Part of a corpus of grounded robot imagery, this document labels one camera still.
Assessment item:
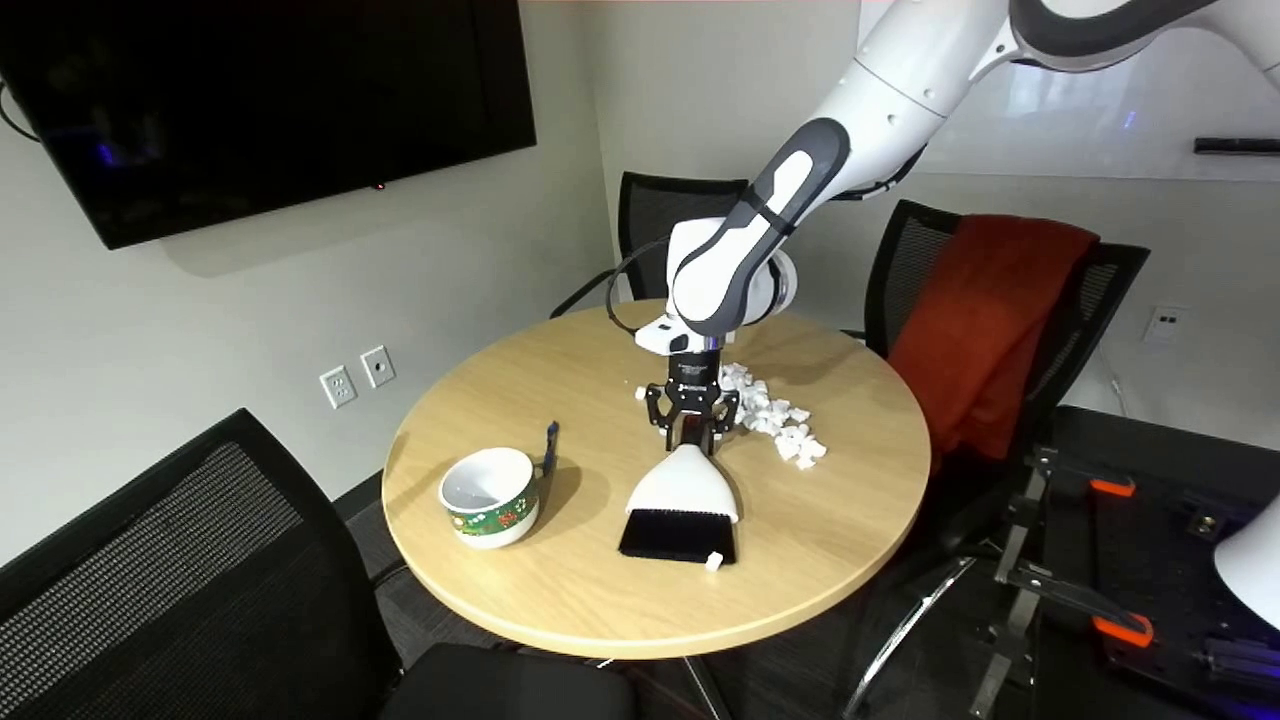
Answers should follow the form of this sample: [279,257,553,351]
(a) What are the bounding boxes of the orange handled bar clamp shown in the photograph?
[1019,444,1143,511]
[963,557,1158,720]

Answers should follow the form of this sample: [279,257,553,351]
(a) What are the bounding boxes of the white conical object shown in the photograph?
[1206,492,1280,637]

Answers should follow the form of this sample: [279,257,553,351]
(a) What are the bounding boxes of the black mesh office chair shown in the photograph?
[0,409,636,720]
[548,167,757,323]
[836,195,1156,720]

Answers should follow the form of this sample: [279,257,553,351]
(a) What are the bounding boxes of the black board tray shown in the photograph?
[1189,131,1280,159]

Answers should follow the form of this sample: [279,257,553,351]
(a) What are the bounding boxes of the pile of white paper pieces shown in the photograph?
[715,362,833,478]

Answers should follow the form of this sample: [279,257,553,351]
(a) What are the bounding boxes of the white green ceramic cup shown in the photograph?
[432,444,548,552]

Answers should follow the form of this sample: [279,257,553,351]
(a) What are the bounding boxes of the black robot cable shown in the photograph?
[601,232,685,337]

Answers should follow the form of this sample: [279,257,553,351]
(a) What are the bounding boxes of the black wall mounted television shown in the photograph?
[0,0,540,257]

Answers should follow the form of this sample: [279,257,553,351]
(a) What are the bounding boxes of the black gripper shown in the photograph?
[641,349,748,454]

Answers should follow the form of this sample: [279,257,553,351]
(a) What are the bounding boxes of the white hand brush black bristles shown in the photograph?
[614,419,742,569]

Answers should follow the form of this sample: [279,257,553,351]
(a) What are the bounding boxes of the glossy white wall board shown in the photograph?
[851,0,1280,189]

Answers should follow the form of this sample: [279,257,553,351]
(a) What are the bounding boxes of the red cloth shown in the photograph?
[883,212,1103,473]

